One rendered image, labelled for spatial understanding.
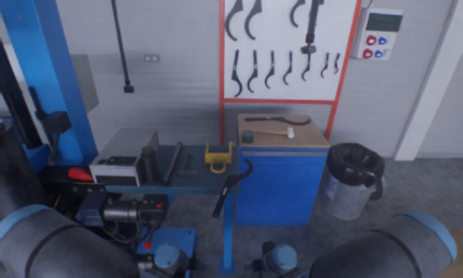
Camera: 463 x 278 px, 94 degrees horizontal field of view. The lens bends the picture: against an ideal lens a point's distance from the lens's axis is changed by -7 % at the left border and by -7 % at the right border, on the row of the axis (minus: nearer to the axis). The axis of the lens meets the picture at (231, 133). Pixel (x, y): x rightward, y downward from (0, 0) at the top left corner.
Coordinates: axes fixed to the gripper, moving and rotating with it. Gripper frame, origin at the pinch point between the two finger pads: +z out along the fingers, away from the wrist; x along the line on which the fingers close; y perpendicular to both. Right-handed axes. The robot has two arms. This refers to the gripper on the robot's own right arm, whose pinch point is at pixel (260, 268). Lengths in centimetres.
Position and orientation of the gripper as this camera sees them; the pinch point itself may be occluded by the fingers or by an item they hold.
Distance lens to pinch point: 131.9
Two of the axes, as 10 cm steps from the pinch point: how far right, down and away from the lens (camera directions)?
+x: 9.8, 0.4, 2.1
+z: -1.9, 6.0, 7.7
